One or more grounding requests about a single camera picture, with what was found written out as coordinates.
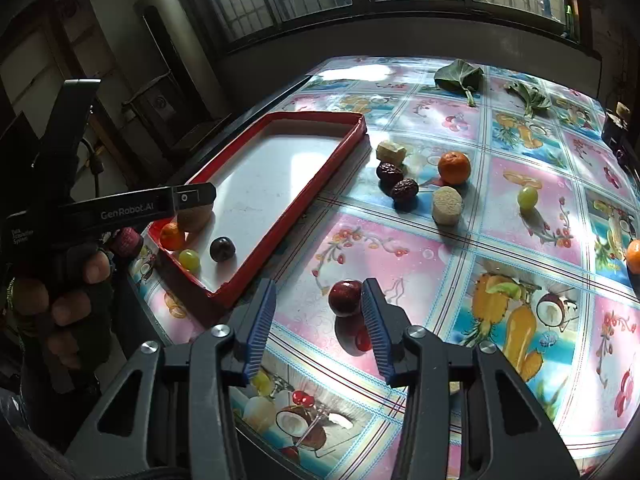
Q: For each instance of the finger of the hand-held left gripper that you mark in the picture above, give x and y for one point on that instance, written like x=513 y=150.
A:
x=195 y=197

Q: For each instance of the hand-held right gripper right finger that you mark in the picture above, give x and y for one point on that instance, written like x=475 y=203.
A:
x=374 y=330

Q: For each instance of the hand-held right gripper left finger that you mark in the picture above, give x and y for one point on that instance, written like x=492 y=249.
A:
x=262 y=330

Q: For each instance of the brown kiwi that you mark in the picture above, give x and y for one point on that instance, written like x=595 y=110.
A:
x=192 y=221

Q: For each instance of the glossy red plum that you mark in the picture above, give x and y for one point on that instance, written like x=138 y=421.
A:
x=345 y=297

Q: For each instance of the mandarin orange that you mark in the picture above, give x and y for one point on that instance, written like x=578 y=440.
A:
x=634 y=256
x=454 y=167
x=171 y=236

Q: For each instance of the dark purple plum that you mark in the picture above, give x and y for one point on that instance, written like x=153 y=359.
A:
x=221 y=248

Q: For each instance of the green grape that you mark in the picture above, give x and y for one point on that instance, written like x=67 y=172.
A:
x=189 y=259
x=527 y=197

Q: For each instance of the red rimmed white tray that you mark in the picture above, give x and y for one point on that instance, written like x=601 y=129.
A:
x=280 y=170

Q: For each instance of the wrinkled red date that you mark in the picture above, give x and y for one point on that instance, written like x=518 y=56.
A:
x=389 y=172
x=405 y=191

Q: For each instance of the pale corn cob piece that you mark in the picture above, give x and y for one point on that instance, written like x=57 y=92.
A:
x=446 y=205

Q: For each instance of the person's left hand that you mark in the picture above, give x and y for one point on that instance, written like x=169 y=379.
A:
x=95 y=267

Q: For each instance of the dark wooden chair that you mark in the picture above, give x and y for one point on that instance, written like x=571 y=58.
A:
x=165 y=105

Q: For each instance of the printed plastic tablecloth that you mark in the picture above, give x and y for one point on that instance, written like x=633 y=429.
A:
x=525 y=240

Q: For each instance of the pale yellow food chunk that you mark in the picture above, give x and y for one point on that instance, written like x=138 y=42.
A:
x=390 y=151

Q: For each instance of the large green leaf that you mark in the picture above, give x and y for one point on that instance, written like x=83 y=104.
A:
x=457 y=77

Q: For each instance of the leafy green vegetable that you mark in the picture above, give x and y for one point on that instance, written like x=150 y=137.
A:
x=530 y=96

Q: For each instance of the dark object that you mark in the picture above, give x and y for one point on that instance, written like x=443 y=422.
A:
x=616 y=132

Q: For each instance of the green bottle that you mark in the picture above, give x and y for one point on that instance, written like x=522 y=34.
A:
x=569 y=17

